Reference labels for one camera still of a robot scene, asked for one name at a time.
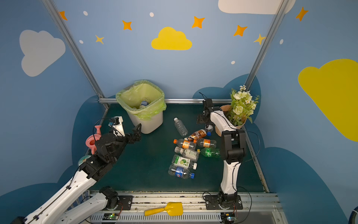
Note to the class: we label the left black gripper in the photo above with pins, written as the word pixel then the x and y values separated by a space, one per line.
pixel 131 136

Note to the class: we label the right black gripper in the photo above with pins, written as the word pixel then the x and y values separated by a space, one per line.
pixel 203 119

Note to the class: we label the small blue label bottle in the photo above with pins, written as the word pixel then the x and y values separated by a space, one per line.
pixel 208 128

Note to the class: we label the clear bottle white cap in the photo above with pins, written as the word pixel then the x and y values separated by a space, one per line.
pixel 180 127

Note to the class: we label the pepsi bottle front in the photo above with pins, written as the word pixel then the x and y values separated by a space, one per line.
pixel 180 172

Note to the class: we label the pepsi bottle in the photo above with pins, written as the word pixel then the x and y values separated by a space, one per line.
pixel 180 172
pixel 143 104

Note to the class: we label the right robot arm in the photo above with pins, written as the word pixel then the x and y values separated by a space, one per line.
pixel 232 150

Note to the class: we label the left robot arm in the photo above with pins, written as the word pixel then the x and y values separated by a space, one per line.
pixel 90 172

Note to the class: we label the white trash bin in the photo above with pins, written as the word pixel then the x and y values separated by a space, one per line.
pixel 149 121

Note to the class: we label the green plastic bin liner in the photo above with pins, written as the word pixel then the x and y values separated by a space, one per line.
pixel 142 90

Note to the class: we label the brown tea bottle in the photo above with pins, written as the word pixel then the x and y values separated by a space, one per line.
pixel 197 135

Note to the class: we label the orange label bottle right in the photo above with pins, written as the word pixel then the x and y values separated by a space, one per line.
pixel 206 143

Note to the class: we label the orange cap bottle left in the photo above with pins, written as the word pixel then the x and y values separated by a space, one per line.
pixel 185 144

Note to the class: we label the green plastic bottle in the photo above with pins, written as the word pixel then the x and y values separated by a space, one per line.
pixel 210 152

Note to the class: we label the white artificial flowers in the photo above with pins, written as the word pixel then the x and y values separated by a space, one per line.
pixel 243 104

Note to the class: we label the lime label jar bottle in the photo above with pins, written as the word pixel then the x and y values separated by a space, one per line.
pixel 184 162

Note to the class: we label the pink watering can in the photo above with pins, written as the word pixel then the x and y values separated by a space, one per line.
pixel 90 142

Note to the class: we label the yellow plastic shovel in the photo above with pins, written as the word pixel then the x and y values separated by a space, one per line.
pixel 172 208

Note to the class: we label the left controller board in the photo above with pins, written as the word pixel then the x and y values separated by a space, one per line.
pixel 111 216

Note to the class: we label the controller board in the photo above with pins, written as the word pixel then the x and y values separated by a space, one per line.
pixel 111 216
pixel 228 218

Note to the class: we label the right controller board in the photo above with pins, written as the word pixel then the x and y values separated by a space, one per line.
pixel 228 218

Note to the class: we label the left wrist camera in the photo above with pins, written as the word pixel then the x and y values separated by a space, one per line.
pixel 116 123

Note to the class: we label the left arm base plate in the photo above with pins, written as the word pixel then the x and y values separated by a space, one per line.
pixel 123 203

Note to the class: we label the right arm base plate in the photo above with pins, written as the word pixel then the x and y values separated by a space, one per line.
pixel 219 202

